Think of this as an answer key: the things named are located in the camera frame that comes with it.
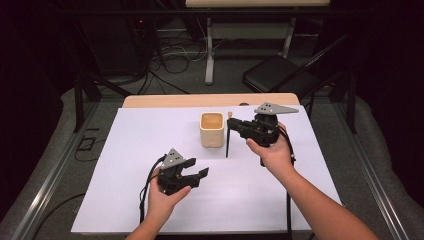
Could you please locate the white paper sheet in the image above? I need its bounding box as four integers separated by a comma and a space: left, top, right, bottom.
70, 105, 343, 234

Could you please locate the person's left hand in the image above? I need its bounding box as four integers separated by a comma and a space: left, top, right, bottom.
147, 181, 193, 222

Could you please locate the person's right hand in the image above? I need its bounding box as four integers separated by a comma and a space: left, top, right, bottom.
245, 121, 297, 181

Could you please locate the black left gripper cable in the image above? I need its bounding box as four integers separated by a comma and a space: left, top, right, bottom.
138, 154, 168, 224

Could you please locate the dark blue makeup brush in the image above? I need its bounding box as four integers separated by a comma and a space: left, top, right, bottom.
225, 111, 234, 159

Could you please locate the grey metal desk frame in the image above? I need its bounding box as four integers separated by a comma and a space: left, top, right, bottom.
203, 16, 298, 86

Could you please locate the black metal stand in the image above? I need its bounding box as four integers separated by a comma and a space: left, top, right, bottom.
327, 70, 358, 135
73, 72, 133, 134

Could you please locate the black folding chair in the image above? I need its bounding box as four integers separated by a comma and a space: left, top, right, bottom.
241, 33, 352, 102

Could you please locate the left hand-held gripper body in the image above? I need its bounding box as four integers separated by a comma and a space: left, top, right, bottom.
155, 148, 202, 197

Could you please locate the small black floor frame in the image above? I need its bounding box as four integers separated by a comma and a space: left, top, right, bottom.
74, 127, 107, 163

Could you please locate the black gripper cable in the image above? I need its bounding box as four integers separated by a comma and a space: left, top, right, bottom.
259, 125, 298, 240
138, 154, 168, 224

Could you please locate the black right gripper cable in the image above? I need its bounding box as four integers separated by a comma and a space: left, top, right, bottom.
259, 125, 298, 240

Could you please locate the black floor cable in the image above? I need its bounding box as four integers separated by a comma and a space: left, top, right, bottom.
30, 192, 87, 240

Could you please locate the light wooden desk top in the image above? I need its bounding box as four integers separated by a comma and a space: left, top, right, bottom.
184, 0, 331, 9

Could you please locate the aluminium floor rail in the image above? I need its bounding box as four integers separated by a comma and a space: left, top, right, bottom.
9, 99, 102, 240
332, 99, 407, 240

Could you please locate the small wooden cup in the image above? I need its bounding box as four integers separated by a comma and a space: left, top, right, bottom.
199, 112, 226, 149

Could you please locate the dark computer case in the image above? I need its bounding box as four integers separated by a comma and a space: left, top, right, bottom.
95, 15, 148, 77

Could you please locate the tangle of floor cables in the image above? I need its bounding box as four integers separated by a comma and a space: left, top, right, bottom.
136, 31, 209, 96

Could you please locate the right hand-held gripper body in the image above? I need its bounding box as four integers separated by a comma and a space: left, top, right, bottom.
239, 101, 300, 148

